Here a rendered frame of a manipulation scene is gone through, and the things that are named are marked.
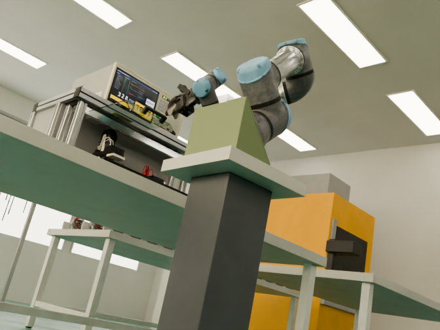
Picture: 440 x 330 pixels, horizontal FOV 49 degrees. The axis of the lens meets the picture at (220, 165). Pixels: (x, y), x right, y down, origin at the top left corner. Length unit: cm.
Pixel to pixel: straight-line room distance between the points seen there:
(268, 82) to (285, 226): 433
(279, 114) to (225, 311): 66
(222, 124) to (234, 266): 42
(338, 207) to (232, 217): 434
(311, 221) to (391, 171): 226
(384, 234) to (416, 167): 106
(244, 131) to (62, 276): 793
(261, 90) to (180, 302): 70
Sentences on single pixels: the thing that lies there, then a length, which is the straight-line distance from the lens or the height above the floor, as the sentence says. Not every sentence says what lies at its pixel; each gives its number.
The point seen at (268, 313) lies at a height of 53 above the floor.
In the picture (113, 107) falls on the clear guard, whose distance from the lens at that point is 207.
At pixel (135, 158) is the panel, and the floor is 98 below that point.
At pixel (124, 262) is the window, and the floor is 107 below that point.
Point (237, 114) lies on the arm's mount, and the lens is 143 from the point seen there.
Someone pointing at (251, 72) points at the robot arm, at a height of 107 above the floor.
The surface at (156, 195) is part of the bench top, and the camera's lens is 180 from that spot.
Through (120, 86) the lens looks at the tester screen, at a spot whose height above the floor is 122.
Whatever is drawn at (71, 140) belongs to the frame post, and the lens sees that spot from 203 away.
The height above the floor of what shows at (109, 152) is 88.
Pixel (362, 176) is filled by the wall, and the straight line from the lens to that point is 772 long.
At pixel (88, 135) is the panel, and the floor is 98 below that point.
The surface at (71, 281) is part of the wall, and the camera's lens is 925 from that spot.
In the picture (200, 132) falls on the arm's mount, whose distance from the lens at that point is 152.
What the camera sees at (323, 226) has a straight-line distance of 551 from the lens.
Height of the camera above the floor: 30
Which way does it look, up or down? 18 degrees up
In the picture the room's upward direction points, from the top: 12 degrees clockwise
